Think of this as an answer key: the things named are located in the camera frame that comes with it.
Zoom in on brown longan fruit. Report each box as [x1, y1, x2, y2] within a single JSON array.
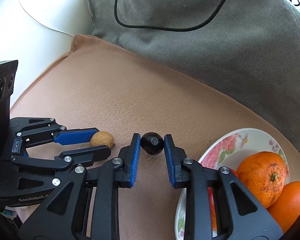
[[90, 131, 114, 148]]

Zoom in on rough large orange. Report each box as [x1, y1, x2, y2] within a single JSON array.
[[236, 151, 286, 208]]

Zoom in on smooth large orange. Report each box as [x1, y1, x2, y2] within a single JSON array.
[[267, 181, 300, 233]]

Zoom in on dark plum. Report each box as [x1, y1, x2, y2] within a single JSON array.
[[140, 132, 164, 155]]

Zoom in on small round mandarin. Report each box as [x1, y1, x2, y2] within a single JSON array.
[[205, 168, 233, 237]]

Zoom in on floral ceramic plate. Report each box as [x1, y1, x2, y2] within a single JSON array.
[[174, 127, 291, 240]]

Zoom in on pink table blanket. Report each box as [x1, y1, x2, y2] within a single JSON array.
[[11, 35, 300, 239]]

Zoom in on grey folded blanket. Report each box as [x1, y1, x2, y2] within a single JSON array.
[[88, 0, 300, 152]]

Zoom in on black camera module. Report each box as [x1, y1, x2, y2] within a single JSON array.
[[0, 60, 18, 155]]

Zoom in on black cable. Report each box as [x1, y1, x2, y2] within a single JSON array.
[[114, 0, 237, 33]]

